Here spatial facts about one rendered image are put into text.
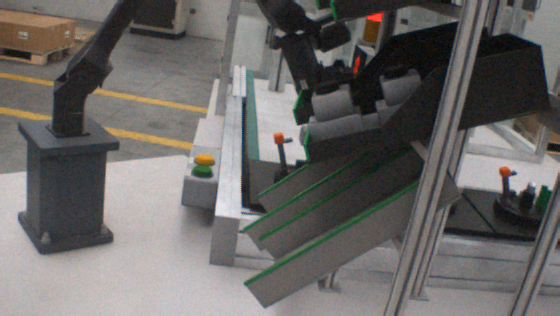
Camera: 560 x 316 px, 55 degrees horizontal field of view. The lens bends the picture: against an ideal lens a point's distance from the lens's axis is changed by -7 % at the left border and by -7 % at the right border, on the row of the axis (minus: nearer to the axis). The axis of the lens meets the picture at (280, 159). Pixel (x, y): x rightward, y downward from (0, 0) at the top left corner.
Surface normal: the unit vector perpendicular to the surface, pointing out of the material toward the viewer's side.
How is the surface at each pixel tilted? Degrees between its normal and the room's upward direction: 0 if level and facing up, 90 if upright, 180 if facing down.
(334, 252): 90
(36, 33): 90
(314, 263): 90
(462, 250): 90
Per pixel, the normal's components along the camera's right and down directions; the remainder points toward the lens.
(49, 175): -0.05, 0.33
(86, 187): 0.63, 0.36
